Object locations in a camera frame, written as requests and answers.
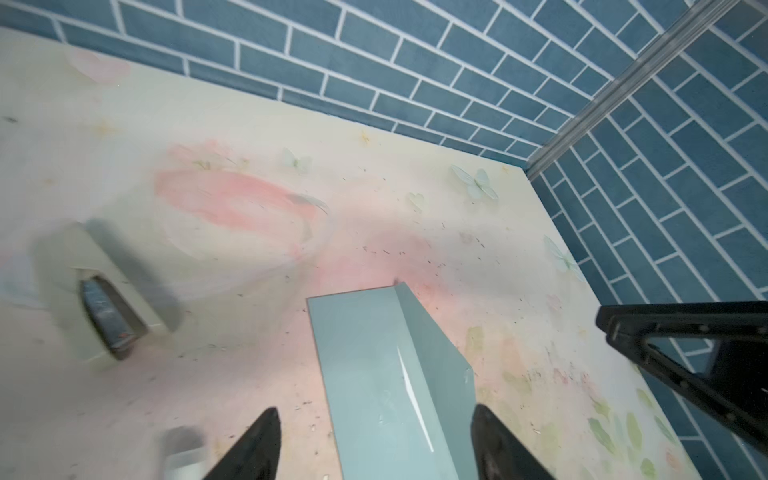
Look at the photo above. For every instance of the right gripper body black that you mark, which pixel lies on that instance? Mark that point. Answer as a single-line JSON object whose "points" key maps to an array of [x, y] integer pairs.
{"points": [[714, 355]]}

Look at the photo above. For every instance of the white glue stick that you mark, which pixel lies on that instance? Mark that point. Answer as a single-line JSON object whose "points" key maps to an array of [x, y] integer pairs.
{"points": [[183, 454]]}

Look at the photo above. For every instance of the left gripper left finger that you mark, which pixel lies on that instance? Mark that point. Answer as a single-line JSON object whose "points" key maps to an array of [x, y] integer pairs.
{"points": [[255, 455]]}

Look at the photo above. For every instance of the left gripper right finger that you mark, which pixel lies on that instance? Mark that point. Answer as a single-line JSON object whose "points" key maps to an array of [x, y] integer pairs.
{"points": [[498, 453]]}

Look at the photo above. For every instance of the teal envelope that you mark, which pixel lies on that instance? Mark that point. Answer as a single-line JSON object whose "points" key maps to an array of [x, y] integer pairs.
{"points": [[401, 396]]}

